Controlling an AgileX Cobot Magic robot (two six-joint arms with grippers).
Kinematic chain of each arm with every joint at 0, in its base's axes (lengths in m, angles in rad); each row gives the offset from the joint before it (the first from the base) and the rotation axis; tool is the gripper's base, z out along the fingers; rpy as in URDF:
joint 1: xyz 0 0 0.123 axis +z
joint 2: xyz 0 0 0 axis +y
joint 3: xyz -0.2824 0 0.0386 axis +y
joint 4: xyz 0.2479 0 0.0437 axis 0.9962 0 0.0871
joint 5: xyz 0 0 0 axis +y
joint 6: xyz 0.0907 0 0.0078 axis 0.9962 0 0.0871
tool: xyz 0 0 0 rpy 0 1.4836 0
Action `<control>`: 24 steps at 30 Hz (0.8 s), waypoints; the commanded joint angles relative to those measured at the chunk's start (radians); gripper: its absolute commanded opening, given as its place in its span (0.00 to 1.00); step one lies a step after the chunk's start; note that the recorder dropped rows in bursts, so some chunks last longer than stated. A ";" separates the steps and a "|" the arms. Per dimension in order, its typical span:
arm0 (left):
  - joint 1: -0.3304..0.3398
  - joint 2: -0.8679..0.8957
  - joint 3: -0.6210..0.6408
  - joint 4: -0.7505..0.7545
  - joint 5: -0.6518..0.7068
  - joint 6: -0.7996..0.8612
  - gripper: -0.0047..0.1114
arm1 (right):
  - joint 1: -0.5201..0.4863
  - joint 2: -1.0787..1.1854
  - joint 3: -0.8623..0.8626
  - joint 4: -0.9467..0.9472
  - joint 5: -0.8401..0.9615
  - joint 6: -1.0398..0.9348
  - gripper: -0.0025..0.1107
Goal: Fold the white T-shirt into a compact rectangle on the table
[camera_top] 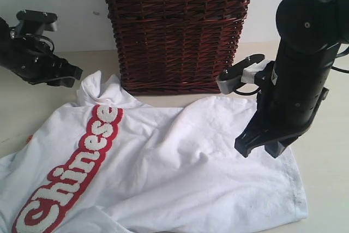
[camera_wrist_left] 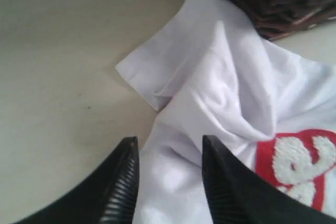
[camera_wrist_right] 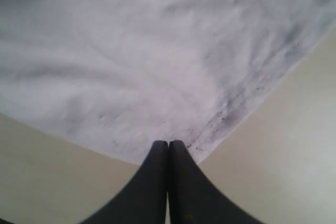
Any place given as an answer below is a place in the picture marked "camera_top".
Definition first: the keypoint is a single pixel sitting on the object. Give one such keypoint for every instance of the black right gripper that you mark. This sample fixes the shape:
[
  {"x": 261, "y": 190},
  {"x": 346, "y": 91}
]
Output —
[{"x": 291, "y": 96}]

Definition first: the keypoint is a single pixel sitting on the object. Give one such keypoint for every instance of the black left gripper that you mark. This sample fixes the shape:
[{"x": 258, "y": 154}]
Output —
[{"x": 32, "y": 58}]

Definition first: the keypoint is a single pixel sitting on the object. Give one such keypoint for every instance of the white t-shirt red lettering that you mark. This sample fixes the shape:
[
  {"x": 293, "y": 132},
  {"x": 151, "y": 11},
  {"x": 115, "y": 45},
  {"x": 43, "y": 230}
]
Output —
[{"x": 110, "y": 163}]

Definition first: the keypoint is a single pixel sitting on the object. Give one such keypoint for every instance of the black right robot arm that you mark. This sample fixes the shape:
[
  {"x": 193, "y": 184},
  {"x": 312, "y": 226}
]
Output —
[{"x": 307, "y": 26}]

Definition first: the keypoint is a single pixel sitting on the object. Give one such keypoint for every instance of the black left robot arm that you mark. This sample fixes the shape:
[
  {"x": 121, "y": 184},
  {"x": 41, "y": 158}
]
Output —
[{"x": 4, "y": 28}]

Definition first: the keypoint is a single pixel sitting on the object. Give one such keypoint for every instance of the dark red wicker basket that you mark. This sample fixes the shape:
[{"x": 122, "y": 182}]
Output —
[{"x": 168, "y": 47}]

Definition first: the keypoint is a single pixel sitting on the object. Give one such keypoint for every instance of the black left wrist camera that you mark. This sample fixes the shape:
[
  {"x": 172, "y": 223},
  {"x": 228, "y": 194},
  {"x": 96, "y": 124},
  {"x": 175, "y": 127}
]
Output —
[{"x": 35, "y": 22}]

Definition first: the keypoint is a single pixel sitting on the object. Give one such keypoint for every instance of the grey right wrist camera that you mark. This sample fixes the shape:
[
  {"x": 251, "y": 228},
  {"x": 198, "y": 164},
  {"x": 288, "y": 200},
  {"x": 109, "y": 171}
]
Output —
[{"x": 230, "y": 79}]

